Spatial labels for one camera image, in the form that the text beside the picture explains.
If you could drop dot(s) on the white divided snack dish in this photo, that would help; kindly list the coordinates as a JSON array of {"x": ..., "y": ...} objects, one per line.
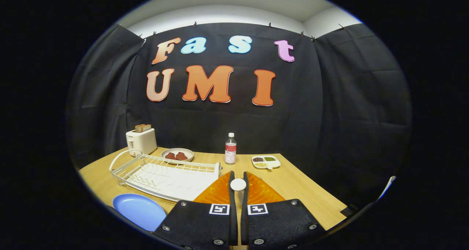
[{"x": 265, "y": 162}]

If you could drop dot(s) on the black backdrop cloth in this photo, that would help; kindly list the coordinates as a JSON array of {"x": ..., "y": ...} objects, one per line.
[{"x": 329, "y": 96}]

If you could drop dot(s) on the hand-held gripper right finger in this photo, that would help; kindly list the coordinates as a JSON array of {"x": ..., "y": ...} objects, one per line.
[{"x": 244, "y": 220}]

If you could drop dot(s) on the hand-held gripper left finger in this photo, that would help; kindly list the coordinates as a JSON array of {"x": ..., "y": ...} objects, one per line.
[{"x": 233, "y": 220}]

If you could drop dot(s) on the blue plate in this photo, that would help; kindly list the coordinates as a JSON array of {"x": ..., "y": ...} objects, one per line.
[{"x": 139, "y": 209}]

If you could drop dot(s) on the white round plate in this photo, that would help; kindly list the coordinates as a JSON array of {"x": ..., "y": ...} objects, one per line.
[{"x": 188, "y": 153}]

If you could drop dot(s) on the clear water bottle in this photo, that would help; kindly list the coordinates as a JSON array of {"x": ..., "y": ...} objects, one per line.
[{"x": 230, "y": 151}]

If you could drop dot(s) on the white-tipped spoon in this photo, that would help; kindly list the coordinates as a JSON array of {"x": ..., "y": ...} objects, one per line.
[{"x": 238, "y": 184}]

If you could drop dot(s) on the brown meat piece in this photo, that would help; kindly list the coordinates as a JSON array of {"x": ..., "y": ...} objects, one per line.
[
  {"x": 170, "y": 156},
  {"x": 181, "y": 156}
]

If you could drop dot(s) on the white toaster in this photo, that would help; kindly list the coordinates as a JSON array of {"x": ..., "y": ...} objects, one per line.
[{"x": 143, "y": 142}]

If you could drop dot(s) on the toast slices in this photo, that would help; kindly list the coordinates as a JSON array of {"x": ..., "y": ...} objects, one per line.
[{"x": 143, "y": 127}]

